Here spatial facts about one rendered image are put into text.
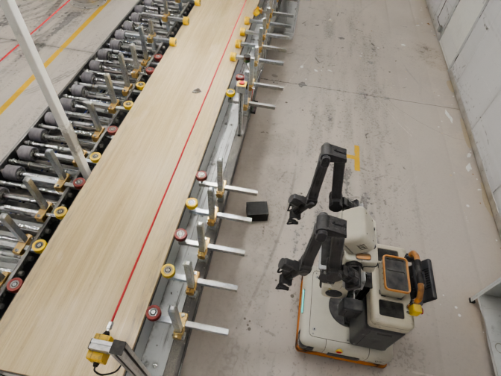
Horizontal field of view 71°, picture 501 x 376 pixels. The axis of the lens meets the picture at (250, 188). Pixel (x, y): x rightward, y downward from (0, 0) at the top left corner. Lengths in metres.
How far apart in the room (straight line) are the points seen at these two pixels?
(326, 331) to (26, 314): 1.87
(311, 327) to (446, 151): 2.86
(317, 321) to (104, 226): 1.61
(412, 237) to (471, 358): 1.08
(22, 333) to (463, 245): 3.55
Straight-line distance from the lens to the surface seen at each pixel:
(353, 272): 1.87
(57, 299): 2.26
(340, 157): 1.78
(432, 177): 4.36
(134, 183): 2.57
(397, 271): 2.36
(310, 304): 2.79
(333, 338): 2.75
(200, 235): 2.10
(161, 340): 2.32
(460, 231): 4.03
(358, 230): 1.83
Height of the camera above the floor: 2.83
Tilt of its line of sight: 51 degrees down
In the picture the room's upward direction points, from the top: 5 degrees clockwise
